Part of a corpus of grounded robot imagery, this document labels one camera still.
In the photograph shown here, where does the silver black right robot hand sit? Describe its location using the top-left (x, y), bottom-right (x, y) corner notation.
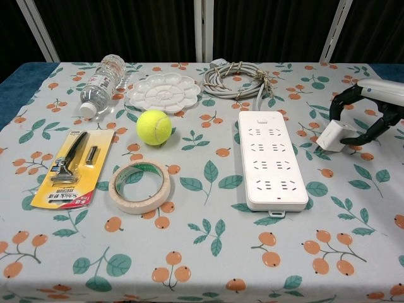
top-left (328, 78), bottom-right (404, 146)

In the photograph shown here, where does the small white plug adapter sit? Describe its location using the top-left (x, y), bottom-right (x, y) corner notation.
top-left (316, 119), bottom-right (356, 154)

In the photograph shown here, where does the white power strip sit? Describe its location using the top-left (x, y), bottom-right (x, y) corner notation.
top-left (237, 110), bottom-right (309, 218)

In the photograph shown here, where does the floral grey tablecloth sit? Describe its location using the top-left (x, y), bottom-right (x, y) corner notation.
top-left (0, 61), bottom-right (404, 303)

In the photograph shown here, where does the white flower-shaped paint palette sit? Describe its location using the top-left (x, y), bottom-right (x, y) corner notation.
top-left (125, 71), bottom-right (201, 114)

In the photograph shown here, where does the yellow tennis ball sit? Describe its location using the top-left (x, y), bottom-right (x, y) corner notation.
top-left (136, 109), bottom-right (173, 146)

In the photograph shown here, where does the beige tape roll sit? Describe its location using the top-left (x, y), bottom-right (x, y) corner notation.
top-left (108, 160), bottom-right (172, 215)

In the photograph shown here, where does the clear plastic water bottle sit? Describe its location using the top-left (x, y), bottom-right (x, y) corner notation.
top-left (78, 54), bottom-right (126, 119)

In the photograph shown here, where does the razor in yellow blister pack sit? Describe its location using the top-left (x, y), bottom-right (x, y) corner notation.
top-left (30, 130), bottom-right (116, 211)

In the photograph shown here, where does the grey metal frame post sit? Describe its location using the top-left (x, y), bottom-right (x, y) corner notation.
top-left (20, 0), bottom-right (61, 62)
top-left (193, 0), bottom-right (215, 62)
top-left (318, 0), bottom-right (354, 63)

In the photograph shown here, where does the grey cable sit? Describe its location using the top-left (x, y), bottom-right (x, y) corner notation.
top-left (201, 59), bottom-right (273, 112)

